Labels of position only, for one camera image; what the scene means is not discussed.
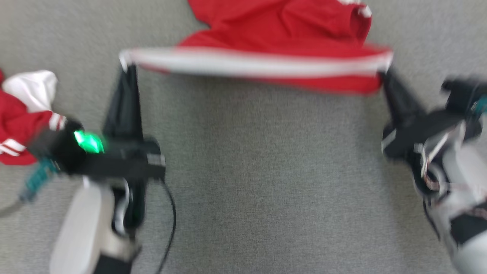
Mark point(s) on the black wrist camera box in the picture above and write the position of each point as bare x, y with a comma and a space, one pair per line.
462, 95
57, 148

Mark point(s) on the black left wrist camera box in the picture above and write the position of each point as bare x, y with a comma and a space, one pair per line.
57, 148

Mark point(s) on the red white jersey shirt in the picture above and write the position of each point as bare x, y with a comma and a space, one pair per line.
281, 30

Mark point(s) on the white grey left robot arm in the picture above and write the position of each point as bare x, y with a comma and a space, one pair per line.
83, 228

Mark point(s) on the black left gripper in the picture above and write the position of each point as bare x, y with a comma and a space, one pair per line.
129, 160

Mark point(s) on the red shirt white sleeves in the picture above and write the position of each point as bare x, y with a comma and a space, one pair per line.
19, 121

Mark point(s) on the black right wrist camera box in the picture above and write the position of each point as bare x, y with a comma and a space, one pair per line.
462, 95

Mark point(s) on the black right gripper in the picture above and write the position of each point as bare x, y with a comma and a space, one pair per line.
426, 131

